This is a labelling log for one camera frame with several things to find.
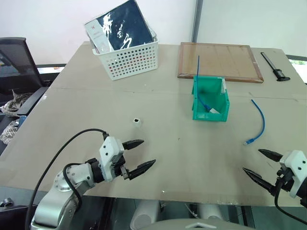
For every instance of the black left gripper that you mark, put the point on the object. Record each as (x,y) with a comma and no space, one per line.
(123,171)

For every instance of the white flat box red mark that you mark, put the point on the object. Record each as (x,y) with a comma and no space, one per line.
(97,33)

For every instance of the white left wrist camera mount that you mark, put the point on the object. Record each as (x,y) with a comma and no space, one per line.
(109,153)

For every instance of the small white cube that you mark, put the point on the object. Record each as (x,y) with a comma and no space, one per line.
(137,122)

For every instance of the black rod tool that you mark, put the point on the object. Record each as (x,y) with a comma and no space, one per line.
(272,65)

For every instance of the black mesh office chair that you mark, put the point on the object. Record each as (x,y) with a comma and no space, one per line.
(16,64)

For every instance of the wooden framed board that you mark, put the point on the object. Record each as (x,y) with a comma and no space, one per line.
(219,60)

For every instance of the green plastic bin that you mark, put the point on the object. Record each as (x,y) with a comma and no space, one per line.
(211,116)

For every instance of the dark blue glossy package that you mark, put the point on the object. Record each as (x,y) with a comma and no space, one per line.
(129,24)

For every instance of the grey vertical post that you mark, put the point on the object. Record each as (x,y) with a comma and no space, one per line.
(197,19)

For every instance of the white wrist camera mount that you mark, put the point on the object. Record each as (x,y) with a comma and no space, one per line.
(296,163)
(109,153)

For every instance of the silver robot torso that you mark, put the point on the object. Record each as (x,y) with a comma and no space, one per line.
(196,224)

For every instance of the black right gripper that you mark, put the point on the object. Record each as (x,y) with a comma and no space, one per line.
(286,182)

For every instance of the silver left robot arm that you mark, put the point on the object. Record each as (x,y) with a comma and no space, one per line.
(54,203)

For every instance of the plaid cloth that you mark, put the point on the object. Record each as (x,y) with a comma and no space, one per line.
(14,105)

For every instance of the small blue object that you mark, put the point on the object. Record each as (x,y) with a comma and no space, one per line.
(22,120)

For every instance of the white perforated plastic basket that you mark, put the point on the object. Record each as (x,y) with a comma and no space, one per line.
(130,61)

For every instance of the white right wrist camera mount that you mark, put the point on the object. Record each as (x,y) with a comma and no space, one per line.
(296,163)

